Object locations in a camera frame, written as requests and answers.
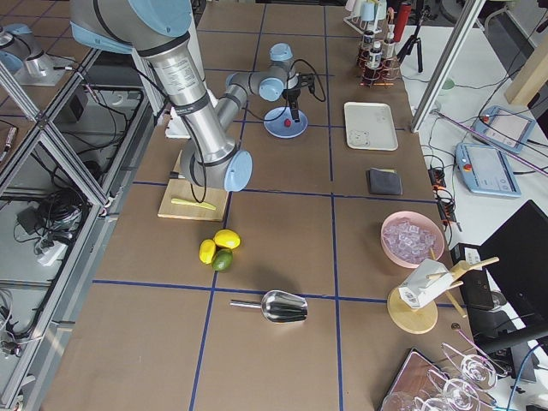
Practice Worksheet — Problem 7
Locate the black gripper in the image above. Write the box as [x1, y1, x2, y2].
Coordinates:
[283, 86, 301, 123]

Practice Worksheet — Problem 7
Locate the blue plastic plate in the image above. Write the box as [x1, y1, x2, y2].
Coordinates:
[263, 107, 308, 139]

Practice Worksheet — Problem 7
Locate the cream bear tray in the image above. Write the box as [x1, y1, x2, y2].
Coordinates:
[343, 102, 398, 152]

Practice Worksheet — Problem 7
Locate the grey folded cloth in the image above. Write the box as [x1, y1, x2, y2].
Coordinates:
[366, 168, 402, 195]

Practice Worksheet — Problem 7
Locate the yellow plastic knife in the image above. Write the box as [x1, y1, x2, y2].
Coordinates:
[170, 198, 217, 211]

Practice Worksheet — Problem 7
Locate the red cylinder bottle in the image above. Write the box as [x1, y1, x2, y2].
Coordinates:
[393, 1, 412, 42]

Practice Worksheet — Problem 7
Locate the wooden cutting board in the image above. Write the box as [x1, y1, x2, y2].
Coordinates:
[158, 176, 229, 222]

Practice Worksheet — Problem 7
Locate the yellow lemon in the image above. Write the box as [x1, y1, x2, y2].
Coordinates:
[213, 229, 241, 249]
[199, 239, 217, 265]

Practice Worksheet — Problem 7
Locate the green lime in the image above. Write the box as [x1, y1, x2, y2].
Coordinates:
[211, 248, 233, 271]

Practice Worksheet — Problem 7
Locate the pink bowl of ice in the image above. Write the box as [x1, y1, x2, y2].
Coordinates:
[380, 211, 445, 268]

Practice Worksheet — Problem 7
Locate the blue teach pendant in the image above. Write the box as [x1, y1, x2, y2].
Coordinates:
[472, 105, 536, 154]
[455, 143, 521, 198]

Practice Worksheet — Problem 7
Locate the steel ice scoop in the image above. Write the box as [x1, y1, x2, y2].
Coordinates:
[230, 290, 308, 324]

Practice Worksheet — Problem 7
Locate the white paper cup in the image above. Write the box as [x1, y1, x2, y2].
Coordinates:
[397, 259, 454, 309]

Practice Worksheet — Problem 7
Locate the wooden cup stand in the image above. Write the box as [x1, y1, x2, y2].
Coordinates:
[387, 257, 499, 335]

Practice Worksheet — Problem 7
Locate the black monitor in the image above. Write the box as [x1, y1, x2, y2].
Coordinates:
[479, 200, 547, 354]

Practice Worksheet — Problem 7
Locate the wine glass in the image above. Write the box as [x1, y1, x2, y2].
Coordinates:
[441, 342, 509, 392]
[426, 369, 496, 410]

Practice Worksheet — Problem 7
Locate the black camera cable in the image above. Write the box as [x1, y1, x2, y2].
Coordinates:
[246, 59, 327, 123]

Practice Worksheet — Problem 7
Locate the copper wire bottle rack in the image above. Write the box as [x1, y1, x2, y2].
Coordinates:
[357, 41, 401, 87]

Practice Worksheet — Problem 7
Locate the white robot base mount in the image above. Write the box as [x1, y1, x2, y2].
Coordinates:
[164, 0, 215, 140]

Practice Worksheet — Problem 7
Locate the aluminium frame post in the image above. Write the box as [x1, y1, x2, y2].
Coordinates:
[410, 0, 485, 133]

